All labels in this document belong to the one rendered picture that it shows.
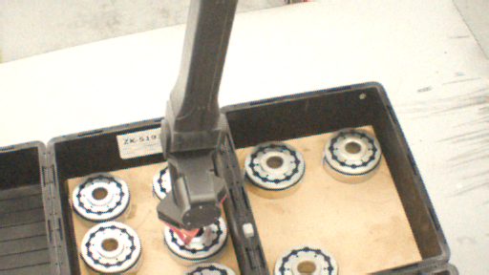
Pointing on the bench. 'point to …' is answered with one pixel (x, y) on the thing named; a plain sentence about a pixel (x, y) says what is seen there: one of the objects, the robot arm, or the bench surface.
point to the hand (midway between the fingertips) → (194, 227)
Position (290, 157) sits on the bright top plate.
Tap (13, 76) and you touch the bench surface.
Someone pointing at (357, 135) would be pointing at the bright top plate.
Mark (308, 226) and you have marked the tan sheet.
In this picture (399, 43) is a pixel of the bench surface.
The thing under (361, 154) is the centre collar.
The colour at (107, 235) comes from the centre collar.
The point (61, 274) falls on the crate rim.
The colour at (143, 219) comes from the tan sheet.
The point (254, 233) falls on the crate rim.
